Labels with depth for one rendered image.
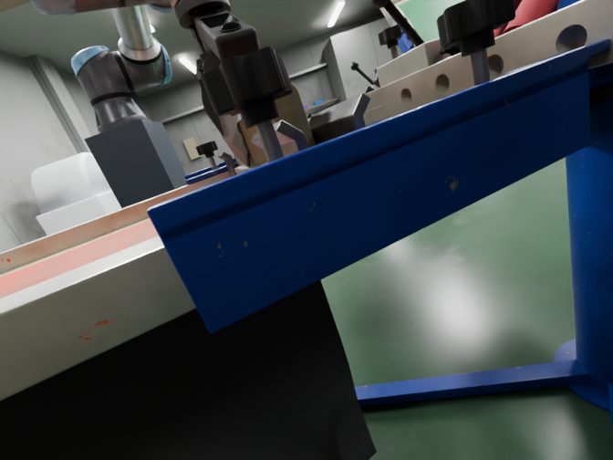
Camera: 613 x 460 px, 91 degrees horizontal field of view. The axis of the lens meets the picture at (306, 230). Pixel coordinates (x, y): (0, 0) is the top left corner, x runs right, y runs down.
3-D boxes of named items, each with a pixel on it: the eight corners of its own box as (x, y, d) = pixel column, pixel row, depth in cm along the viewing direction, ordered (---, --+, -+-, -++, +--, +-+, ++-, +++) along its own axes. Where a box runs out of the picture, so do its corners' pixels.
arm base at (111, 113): (116, 137, 105) (100, 109, 102) (156, 123, 105) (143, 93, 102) (90, 137, 90) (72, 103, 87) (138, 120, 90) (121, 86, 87)
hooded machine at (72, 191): (121, 273, 425) (59, 166, 377) (169, 256, 425) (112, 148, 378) (88, 302, 349) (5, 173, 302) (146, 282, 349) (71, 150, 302)
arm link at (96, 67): (92, 108, 98) (69, 63, 93) (135, 97, 103) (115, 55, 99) (86, 98, 87) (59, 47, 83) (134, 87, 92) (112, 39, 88)
